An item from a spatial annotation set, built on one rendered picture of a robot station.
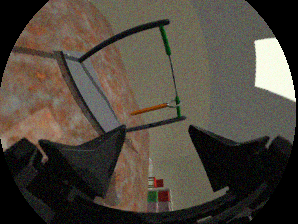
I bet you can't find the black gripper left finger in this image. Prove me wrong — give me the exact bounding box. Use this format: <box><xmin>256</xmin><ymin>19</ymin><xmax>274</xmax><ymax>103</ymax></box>
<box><xmin>39</xmin><ymin>124</ymin><xmax>126</xmax><ymax>198</ymax></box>

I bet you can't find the orange handle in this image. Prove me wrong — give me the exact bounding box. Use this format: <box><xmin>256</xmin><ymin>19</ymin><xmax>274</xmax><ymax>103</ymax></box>
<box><xmin>132</xmin><ymin>99</ymin><xmax>182</xmax><ymax>116</ymax></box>

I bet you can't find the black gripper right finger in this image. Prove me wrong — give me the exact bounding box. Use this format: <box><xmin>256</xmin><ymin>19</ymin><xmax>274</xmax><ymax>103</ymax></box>
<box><xmin>188</xmin><ymin>125</ymin><xmax>270</xmax><ymax>192</ymax></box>

